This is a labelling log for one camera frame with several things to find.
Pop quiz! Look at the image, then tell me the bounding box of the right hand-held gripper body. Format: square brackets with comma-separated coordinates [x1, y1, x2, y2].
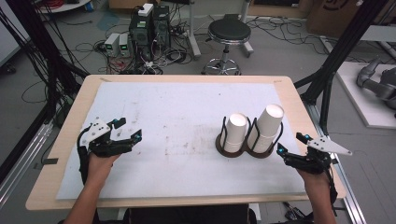
[283, 135, 353, 175]

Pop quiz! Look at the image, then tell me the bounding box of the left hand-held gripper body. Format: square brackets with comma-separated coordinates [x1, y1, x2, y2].
[78, 117, 138, 159]

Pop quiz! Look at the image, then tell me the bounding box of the black double cup holder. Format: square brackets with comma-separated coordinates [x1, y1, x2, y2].
[215, 115, 285, 159]

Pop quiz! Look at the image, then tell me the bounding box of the stack of white paper cups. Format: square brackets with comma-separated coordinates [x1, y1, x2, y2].
[219, 113, 249, 153]
[247, 104, 285, 153]

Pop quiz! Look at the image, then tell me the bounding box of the person's right hand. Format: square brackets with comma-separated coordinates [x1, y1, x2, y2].
[295, 167, 332, 195]

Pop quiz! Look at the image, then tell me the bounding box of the person's left hand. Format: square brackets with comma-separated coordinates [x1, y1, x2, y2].
[85, 152, 122, 188]

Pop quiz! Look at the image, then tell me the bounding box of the white foam mat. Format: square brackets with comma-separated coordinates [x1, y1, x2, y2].
[55, 81, 307, 201]

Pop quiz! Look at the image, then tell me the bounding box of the white board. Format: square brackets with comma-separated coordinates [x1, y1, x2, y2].
[335, 61, 396, 130]

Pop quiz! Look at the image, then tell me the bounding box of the grey power supply unit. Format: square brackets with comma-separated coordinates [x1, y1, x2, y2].
[104, 32, 121, 58]
[119, 33, 133, 58]

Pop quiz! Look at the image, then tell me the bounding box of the black computer tower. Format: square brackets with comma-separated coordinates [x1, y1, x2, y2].
[128, 12, 154, 62]
[152, 5, 172, 49]

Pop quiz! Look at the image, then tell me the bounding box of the person's dark clothing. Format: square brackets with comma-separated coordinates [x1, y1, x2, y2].
[124, 203, 260, 224]

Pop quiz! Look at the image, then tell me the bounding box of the grey metal stand leg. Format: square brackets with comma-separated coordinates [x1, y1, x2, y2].
[240, 0, 255, 59]
[186, 0, 203, 61]

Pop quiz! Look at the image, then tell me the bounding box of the white box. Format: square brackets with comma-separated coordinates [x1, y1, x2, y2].
[137, 3, 155, 18]

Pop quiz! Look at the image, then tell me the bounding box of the wooden cabinet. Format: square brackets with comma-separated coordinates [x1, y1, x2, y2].
[107, 0, 163, 10]
[248, 0, 312, 19]

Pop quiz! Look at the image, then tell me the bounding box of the cardboard box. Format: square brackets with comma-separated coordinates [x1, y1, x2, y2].
[306, 0, 396, 39]

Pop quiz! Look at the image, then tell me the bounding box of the round white table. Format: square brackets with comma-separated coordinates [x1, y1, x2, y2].
[36, 0, 92, 14]

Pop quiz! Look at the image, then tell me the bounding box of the white shelf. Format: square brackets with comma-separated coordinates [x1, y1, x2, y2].
[361, 24, 396, 43]

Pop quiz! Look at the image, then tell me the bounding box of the black round stool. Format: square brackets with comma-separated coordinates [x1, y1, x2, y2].
[201, 18, 252, 77]

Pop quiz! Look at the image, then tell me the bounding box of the white panel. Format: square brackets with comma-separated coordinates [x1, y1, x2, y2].
[0, 0, 31, 67]

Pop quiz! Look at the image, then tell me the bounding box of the left hand-held gripper cable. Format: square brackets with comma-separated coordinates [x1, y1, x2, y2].
[77, 127, 92, 185]

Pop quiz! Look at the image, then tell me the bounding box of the hand-held gripper cable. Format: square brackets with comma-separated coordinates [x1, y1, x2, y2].
[77, 127, 92, 185]
[325, 169, 340, 217]

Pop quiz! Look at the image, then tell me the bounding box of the right hand-held gripper cable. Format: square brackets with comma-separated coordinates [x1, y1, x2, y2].
[325, 169, 340, 217]

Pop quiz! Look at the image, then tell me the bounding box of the aluminium rail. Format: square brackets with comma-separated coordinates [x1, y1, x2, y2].
[0, 121, 54, 208]
[303, 101, 368, 224]

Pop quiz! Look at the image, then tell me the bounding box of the tangle of cables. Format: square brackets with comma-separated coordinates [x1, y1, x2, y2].
[92, 40, 194, 76]

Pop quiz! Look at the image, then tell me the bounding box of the black metal frame post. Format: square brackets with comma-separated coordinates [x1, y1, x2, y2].
[293, 0, 393, 136]
[0, 0, 90, 129]

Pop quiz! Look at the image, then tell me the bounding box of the red cable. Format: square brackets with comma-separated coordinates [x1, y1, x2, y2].
[43, 0, 65, 9]

